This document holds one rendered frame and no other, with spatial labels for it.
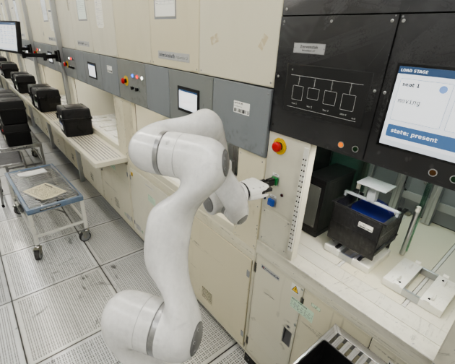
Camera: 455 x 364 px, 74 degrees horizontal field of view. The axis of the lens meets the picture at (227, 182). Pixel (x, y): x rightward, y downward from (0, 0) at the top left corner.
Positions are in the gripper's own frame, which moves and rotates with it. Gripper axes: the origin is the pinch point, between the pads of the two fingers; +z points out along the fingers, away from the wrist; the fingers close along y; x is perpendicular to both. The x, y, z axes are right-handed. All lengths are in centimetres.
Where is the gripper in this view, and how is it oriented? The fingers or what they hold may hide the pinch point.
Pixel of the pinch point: (269, 182)
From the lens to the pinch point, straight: 124.7
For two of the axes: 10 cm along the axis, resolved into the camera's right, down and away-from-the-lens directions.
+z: 7.7, -2.4, 6.0
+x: 0.5, -9.0, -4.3
